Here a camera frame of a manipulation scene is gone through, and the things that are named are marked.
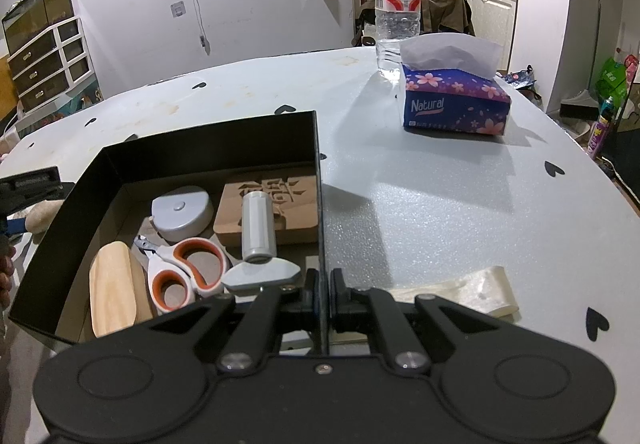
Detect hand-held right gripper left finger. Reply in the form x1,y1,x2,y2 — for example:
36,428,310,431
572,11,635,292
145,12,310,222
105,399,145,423
149,268,325,373

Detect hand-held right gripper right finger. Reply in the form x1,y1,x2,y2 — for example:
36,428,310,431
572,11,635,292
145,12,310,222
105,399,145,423
329,268,503,372

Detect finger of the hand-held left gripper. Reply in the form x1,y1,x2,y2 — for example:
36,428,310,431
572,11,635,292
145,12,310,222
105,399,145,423
0,166,76,215
0,216,28,245

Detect silver white cylinder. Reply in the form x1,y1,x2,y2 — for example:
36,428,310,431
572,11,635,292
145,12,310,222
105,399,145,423
241,190,277,261

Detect oblong wooden brush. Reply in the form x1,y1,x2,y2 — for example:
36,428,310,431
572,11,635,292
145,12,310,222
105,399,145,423
89,240,153,339

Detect grey tape measure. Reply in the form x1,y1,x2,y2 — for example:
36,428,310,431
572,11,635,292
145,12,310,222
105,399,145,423
150,185,215,245

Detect orange white pet nail clippers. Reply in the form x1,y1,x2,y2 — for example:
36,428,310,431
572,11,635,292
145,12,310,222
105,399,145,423
132,233,232,316

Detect black cardboard box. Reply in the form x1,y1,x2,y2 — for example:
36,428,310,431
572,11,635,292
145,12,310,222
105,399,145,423
7,110,331,356

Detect person's left hand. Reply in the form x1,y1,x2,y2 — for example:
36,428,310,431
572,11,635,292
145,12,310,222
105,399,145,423
0,246,16,311

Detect beige plush toy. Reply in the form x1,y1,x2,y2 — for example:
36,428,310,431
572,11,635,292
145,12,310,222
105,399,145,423
25,198,65,234

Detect carved wooden block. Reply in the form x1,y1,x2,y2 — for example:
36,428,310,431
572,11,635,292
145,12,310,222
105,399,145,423
213,175,320,246

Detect white cabinet with dark drawers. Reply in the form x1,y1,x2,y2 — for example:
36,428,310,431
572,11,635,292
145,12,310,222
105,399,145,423
6,15,93,112

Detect cream translucent plastic strip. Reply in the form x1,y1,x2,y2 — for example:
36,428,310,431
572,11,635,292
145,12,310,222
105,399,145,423
387,265,521,321

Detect glass fish tank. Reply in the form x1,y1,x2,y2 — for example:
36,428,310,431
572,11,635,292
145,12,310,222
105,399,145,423
1,0,76,57

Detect blue floral tissue pack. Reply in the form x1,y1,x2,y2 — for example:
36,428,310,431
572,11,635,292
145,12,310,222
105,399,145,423
398,35,512,137

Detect dark patterned bag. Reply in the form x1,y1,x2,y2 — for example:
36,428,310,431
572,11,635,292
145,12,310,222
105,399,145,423
497,66,541,97

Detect brown jacket on chair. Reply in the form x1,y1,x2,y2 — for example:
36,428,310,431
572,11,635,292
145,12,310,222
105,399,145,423
419,0,475,37

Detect black dustpan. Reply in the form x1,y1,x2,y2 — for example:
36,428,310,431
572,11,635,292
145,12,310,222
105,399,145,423
559,91,601,122

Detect purple spray can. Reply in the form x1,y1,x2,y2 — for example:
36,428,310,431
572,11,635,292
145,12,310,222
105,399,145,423
587,96,615,160

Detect green plastic bag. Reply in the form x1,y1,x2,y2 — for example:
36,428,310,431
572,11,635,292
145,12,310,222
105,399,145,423
595,56,633,97

